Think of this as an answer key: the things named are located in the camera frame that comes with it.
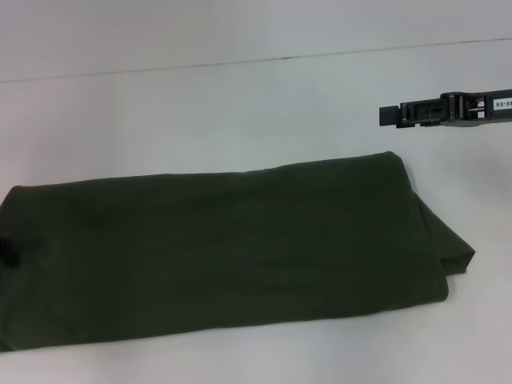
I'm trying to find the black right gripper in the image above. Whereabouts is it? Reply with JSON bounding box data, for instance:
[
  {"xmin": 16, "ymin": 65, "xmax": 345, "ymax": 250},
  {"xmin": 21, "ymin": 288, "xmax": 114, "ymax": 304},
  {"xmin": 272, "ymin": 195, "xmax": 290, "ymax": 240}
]
[{"xmin": 378, "ymin": 89, "xmax": 512, "ymax": 130}]

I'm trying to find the dark green FREE t-shirt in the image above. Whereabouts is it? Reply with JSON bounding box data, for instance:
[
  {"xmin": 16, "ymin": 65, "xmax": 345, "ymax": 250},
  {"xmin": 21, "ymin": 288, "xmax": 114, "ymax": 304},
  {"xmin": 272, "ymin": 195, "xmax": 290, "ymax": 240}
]
[{"xmin": 0, "ymin": 150, "xmax": 478, "ymax": 354}]

